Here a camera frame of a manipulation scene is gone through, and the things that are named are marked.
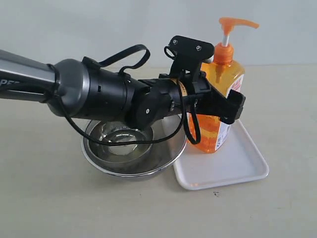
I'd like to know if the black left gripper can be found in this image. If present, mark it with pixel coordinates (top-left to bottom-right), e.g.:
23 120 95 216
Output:
158 71 246 124

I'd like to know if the orange pump soap bottle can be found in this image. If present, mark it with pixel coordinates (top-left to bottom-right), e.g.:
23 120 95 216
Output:
189 17 260 153

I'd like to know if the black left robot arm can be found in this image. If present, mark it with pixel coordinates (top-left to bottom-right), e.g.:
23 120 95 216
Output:
0 51 245 129

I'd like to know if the small stainless steel bowl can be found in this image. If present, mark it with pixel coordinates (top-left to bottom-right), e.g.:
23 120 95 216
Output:
83 120 154 168

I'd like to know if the steel mesh strainer basket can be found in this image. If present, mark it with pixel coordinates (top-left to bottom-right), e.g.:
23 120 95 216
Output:
81 116 187 181

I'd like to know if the white plastic tray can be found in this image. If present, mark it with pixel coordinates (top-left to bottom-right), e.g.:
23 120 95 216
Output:
174 120 269 190

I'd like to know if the black camera cable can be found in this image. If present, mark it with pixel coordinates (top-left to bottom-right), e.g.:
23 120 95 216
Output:
39 44 201 146

